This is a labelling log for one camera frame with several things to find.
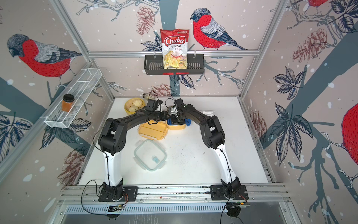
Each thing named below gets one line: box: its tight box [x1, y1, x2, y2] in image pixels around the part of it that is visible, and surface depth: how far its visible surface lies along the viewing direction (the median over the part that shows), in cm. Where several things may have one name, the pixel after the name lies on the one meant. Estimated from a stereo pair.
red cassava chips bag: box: [159, 28, 190, 70], surface depth 87 cm
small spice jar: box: [142, 93, 156, 100], surface depth 120 cm
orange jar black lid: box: [61, 93, 75, 113], surface depth 68 cm
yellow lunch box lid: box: [137, 119, 168, 141], surface depth 99 cm
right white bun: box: [132, 99, 143, 108], surface depth 112 cm
